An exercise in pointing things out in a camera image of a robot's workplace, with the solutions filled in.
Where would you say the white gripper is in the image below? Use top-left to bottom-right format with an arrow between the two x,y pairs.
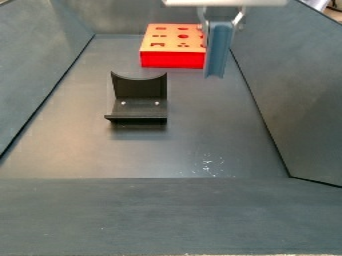
162,0 -> 289,40

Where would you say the black curved fixture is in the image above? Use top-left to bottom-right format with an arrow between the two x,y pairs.
104,73 -> 169,123

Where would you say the red shape sorter block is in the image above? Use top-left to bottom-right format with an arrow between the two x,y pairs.
139,23 -> 206,69

